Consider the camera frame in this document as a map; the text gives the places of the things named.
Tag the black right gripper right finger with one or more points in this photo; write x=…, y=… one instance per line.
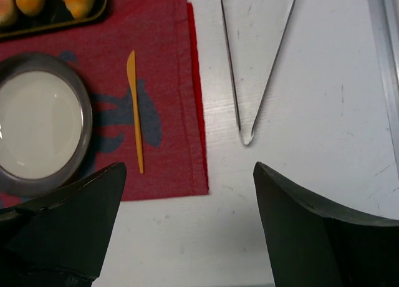
x=314, y=241

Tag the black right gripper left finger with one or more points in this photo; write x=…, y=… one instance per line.
x=62, y=237

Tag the steel tongs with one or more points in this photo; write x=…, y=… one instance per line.
x=254, y=32

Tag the silver rimmed white plate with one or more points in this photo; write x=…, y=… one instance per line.
x=46, y=123

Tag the orange plastic knife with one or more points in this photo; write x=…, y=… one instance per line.
x=132, y=80

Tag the black and green tray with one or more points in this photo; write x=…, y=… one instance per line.
x=54, y=16

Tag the round bun right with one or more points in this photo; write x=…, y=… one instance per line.
x=8, y=13

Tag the aluminium table rail right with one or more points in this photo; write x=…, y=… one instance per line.
x=384, y=19

